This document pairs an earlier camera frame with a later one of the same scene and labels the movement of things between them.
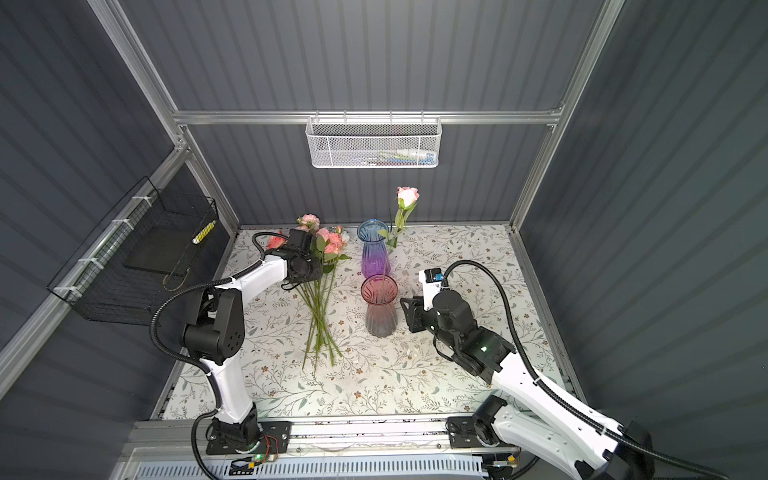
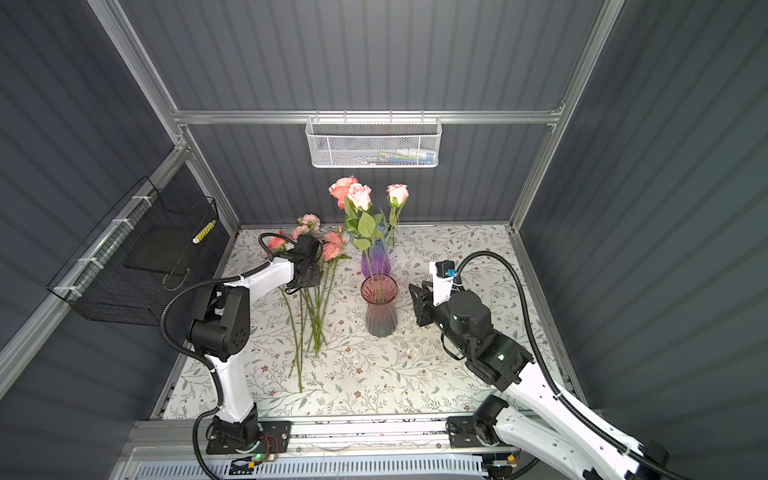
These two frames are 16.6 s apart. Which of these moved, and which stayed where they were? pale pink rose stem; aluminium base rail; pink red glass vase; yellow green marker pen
Moved: pale pink rose stem
Stayed: aluminium base rail; yellow green marker pen; pink red glass vase
